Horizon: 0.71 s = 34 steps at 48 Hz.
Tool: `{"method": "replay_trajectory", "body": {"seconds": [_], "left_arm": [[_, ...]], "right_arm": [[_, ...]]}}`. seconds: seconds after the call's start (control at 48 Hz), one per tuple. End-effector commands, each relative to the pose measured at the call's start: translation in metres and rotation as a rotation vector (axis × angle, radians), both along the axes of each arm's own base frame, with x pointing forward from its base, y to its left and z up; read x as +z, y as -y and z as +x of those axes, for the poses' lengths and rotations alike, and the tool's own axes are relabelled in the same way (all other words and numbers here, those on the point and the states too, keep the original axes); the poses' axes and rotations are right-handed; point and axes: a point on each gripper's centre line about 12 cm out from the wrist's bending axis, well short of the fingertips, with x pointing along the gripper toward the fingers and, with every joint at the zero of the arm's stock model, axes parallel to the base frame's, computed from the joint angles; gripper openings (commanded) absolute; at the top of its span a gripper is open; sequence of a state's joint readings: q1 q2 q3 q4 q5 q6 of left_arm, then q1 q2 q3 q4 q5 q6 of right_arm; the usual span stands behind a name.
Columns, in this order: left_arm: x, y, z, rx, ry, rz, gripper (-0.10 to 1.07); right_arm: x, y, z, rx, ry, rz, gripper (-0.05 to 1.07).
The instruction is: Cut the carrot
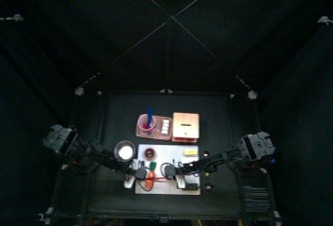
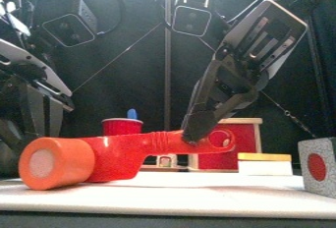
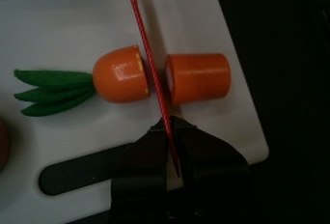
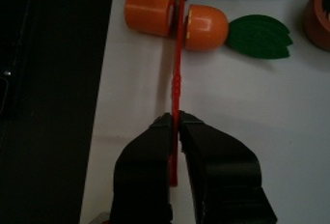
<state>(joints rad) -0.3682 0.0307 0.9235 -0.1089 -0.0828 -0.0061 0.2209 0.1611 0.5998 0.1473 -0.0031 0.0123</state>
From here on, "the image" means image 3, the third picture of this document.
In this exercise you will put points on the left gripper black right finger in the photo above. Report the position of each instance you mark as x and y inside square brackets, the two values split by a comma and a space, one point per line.
[215, 176]

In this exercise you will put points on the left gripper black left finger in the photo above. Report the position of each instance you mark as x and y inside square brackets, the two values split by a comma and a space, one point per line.
[142, 176]

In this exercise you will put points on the orange carrot tip piece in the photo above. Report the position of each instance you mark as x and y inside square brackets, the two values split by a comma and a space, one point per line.
[199, 79]

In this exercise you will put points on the orange carrot piece green leaves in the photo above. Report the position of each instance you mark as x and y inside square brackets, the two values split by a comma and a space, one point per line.
[121, 79]

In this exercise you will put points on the white cutting board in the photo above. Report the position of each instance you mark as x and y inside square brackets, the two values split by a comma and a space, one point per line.
[65, 25]

